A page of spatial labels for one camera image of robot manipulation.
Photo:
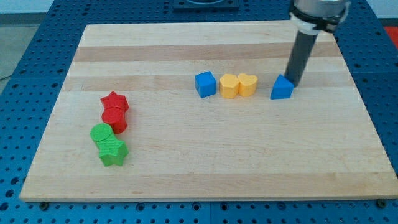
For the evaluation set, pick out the yellow heart block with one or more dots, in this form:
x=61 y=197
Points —
x=247 y=84

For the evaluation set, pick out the yellow hexagon block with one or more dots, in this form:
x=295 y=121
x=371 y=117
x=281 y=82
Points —
x=228 y=86

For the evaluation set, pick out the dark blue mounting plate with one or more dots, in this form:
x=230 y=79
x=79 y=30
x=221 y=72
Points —
x=186 y=5

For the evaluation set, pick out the blue cube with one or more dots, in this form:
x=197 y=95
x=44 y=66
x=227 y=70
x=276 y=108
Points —
x=205 y=84

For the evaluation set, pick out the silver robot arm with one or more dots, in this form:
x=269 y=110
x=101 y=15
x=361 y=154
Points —
x=311 y=17

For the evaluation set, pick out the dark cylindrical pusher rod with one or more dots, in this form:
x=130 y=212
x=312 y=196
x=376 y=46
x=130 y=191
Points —
x=299 y=57

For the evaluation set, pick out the red star block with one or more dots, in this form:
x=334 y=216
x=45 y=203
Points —
x=114 y=100

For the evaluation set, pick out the red cylinder block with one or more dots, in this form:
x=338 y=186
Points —
x=115 y=117

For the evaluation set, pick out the wooden board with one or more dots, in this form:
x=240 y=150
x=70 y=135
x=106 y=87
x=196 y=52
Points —
x=320 y=144

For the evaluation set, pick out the blue triangle block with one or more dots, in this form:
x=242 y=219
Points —
x=282 y=88

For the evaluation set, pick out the green cylinder block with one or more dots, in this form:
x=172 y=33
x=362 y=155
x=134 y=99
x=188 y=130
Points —
x=100 y=133

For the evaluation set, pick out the green star block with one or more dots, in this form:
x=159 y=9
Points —
x=112 y=151

